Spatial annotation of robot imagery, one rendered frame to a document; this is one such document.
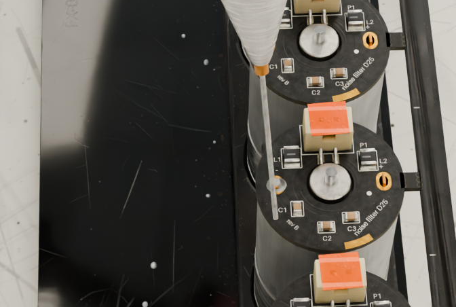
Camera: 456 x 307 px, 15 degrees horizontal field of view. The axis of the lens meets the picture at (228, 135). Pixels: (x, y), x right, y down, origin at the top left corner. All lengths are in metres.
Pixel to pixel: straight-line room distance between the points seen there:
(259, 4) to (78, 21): 0.15
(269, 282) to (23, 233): 0.07
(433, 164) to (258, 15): 0.07
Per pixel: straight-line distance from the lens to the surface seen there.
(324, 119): 0.29
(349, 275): 0.28
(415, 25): 0.31
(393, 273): 0.33
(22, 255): 0.36
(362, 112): 0.31
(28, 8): 0.39
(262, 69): 0.24
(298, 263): 0.29
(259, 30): 0.23
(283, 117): 0.31
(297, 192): 0.29
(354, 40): 0.31
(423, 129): 0.30
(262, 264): 0.31
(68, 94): 0.36
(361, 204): 0.29
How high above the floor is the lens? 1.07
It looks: 60 degrees down
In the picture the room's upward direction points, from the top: straight up
